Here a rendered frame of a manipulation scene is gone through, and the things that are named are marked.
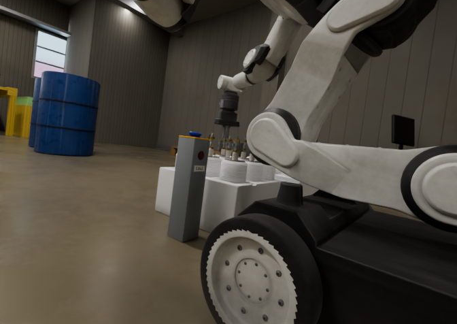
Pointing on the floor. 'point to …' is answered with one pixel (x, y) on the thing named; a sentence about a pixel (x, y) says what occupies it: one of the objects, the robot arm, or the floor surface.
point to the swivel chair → (402, 131)
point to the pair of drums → (64, 114)
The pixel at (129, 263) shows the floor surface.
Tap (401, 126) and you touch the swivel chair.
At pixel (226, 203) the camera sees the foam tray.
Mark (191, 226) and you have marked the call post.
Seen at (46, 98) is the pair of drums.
